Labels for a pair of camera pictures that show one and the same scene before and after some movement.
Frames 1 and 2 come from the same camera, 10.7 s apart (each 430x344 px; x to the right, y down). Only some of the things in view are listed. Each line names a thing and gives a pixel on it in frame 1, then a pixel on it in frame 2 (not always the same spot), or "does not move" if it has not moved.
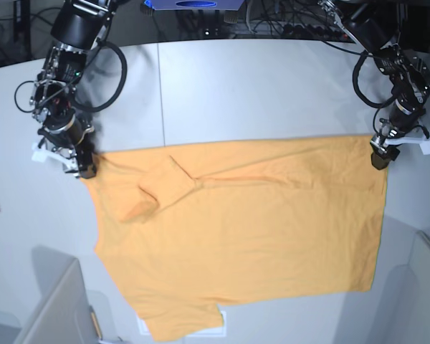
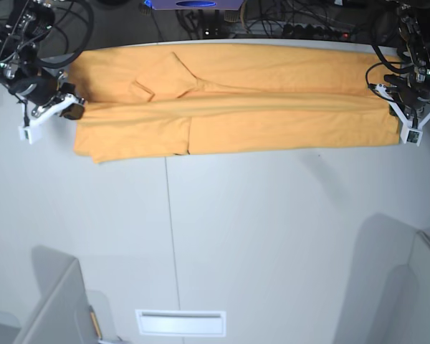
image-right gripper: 400,122 → 413,93
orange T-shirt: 184,228 → 179,99
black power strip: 299,32 does not move
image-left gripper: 62,128 → 43,92
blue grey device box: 196,5 does not move
